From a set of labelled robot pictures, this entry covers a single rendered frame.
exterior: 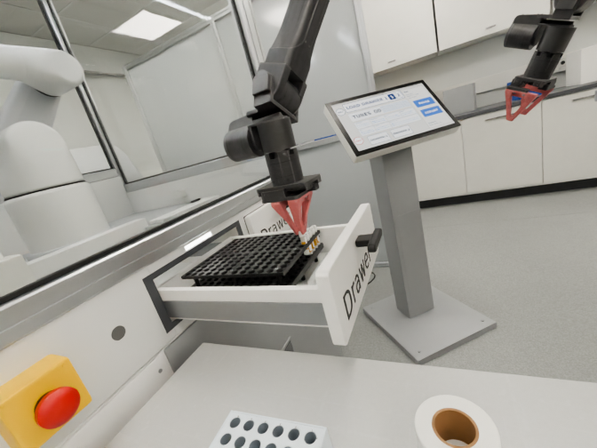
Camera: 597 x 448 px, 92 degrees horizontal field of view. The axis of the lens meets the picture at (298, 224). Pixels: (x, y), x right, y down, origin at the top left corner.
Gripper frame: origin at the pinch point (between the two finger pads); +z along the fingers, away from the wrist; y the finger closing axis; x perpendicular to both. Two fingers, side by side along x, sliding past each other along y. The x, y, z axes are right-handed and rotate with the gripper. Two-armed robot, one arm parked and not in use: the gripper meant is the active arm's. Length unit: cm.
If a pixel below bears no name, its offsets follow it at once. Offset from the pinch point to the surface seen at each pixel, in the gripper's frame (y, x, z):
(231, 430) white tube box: 0.8, -28.7, 13.1
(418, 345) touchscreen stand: 7, 72, 89
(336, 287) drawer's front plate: 11.2, -15.0, 2.7
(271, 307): 0.5, -15.2, 6.1
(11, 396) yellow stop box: -17.6, -37.9, 2.3
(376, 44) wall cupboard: -29, 319, -90
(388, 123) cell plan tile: 5, 90, -13
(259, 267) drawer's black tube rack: -4.3, -9.0, 2.8
